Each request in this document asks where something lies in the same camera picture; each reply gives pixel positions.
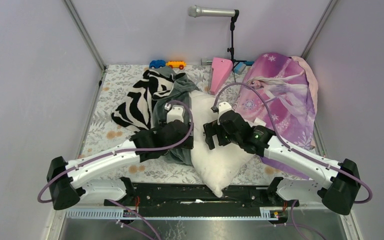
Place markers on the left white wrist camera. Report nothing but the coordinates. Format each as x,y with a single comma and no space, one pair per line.
174,113

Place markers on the floral table cloth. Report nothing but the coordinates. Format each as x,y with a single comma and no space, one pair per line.
104,134

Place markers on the grey plush pillowcase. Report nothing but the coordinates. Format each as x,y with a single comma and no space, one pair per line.
142,111

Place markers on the blue toy car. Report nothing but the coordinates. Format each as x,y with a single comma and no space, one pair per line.
156,64

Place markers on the black microphone stand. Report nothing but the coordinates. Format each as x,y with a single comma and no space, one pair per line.
231,49

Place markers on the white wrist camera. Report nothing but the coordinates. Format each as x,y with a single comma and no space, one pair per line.
174,113
221,108

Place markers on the pink wedge block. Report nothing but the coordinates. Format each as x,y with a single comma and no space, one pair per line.
221,69

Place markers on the orange toy car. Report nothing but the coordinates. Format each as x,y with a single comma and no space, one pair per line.
176,64

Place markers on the purple princess print blanket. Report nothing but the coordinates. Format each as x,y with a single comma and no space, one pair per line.
285,97

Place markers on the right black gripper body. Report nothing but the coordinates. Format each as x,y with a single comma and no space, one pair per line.
215,128

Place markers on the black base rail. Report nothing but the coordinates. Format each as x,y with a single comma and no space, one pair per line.
169,200

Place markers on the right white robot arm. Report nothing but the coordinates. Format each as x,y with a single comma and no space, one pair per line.
334,184

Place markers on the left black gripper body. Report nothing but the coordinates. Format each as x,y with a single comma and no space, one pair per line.
179,144

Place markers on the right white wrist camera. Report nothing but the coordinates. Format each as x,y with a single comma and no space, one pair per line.
221,108

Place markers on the silver microphone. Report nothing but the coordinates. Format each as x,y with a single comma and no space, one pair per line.
198,11

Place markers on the light blue small box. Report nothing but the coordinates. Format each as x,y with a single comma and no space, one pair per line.
239,68

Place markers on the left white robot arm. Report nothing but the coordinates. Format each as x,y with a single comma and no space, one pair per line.
74,181

